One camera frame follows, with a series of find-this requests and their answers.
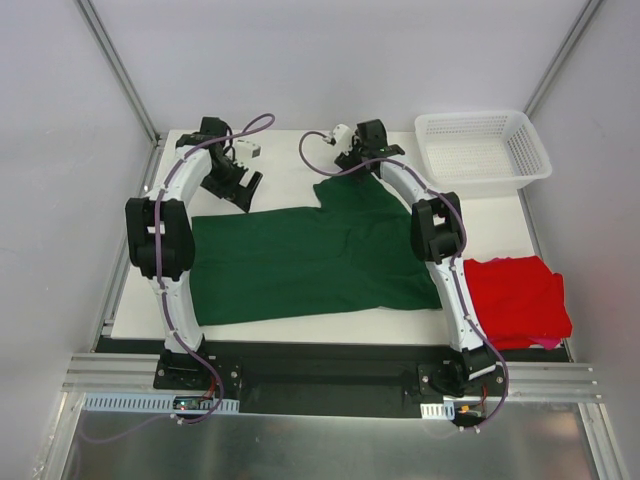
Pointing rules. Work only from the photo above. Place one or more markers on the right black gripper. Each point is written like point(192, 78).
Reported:
point(351, 160)

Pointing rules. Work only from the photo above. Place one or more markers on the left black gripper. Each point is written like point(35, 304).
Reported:
point(232, 181)

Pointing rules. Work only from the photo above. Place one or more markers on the white plastic basket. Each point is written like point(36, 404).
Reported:
point(481, 154)

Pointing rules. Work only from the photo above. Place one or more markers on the green t shirt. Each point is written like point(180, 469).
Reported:
point(350, 253)

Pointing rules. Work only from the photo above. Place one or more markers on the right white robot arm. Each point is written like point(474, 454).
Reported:
point(438, 239)

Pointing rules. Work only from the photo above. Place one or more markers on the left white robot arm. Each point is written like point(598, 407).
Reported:
point(160, 239)

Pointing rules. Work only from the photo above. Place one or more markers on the red folded t shirt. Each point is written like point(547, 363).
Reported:
point(516, 299)

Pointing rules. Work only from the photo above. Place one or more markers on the pink folded t shirt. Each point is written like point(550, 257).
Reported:
point(547, 343)

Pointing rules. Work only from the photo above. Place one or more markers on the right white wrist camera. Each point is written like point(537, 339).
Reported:
point(340, 138)

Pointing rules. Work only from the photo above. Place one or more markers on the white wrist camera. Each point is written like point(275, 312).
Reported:
point(245, 150)
point(340, 138)

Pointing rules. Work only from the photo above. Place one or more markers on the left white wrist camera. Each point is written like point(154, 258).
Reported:
point(245, 150)

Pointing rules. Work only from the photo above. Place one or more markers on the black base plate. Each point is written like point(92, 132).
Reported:
point(197, 374)

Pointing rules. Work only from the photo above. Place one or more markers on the aluminium frame rail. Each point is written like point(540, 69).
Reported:
point(521, 381)

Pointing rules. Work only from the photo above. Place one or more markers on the left white cable duct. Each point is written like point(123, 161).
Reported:
point(156, 403)

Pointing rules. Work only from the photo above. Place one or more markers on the white cable duct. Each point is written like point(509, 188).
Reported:
point(156, 403)
point(438, 411)

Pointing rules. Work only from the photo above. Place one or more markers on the right white cable duct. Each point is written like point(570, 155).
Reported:
point(438, 411)

